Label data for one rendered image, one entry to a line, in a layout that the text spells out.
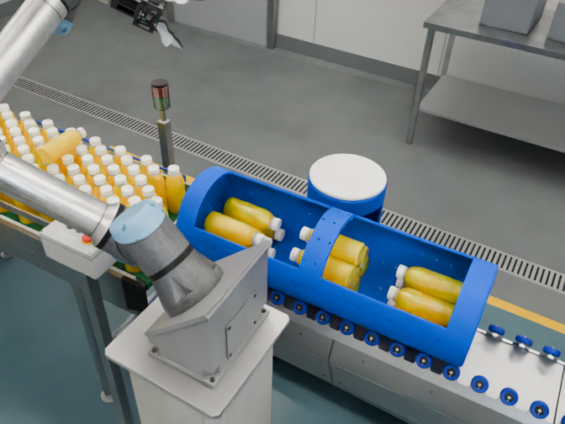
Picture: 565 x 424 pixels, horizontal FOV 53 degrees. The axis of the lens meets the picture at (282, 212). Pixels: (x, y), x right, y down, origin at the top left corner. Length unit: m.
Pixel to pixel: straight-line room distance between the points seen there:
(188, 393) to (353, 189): 1.00
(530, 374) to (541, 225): 2.17
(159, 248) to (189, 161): 2.78
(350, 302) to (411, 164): 2.62
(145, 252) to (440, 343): 0.75
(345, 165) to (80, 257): 0.98
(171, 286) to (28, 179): 0.38
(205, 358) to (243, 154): 2.88
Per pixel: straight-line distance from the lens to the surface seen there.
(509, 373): 1.73
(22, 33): 1.27
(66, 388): 2.81
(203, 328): 1.16
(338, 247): 1.59
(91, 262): 1.72
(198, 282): 1.21
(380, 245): 1.73
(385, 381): 1.71
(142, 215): 1.20
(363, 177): 2.07
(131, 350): 1.39
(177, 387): 1.32
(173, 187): 2.03
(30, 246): 2.20
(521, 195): 4.03
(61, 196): 1.33
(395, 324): 1.51
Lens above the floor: 2.24
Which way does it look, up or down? 40 degrees down
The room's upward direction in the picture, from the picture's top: 2 degrees clockwise
